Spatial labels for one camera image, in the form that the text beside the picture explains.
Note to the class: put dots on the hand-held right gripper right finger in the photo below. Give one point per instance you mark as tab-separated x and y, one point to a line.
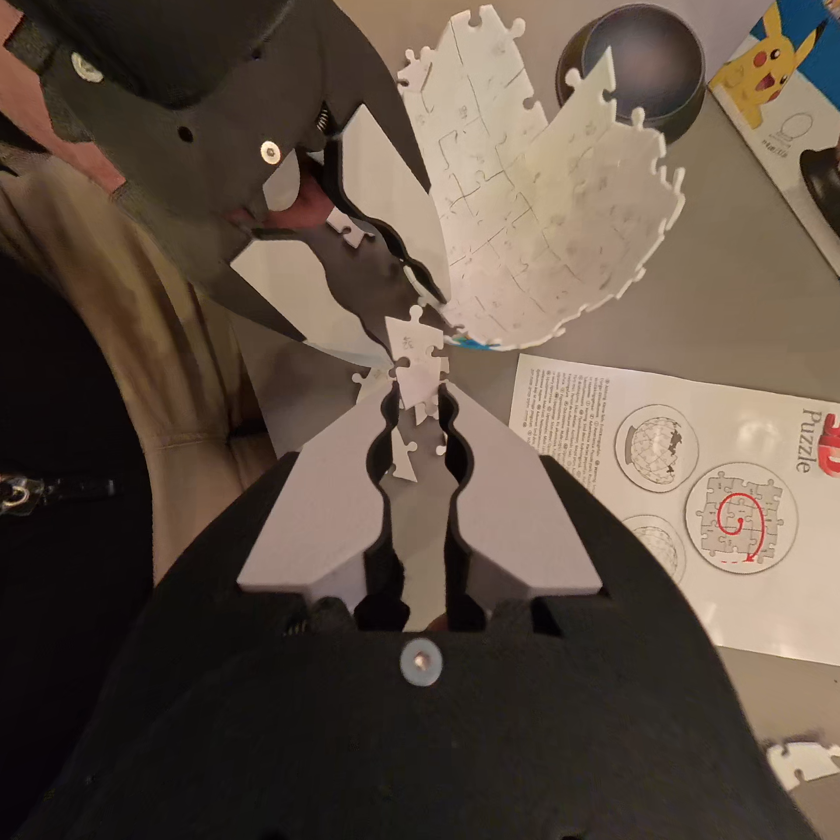
531	525

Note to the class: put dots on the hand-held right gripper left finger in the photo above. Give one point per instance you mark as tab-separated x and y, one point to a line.
308	525

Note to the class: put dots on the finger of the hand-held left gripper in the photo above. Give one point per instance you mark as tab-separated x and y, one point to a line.
407	197
289	282

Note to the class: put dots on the partly built puzzle ball shell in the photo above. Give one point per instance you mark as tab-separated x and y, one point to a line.
525	216

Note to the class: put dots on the white puzzle piece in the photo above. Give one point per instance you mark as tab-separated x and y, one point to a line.
367	380
804	761
348	226
417	387
403	459
413	338

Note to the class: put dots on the black puzzle ball stand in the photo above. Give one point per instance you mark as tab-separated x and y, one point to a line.
656	59

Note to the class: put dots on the blue puzzle box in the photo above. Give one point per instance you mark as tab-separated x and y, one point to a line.
774	98

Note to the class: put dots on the person's left hand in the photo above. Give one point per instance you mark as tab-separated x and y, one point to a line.
59	151

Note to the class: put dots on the white instruction leaflet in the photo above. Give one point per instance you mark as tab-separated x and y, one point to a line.
741	610

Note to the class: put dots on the shiny metal buckle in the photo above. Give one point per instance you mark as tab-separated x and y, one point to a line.
13	492

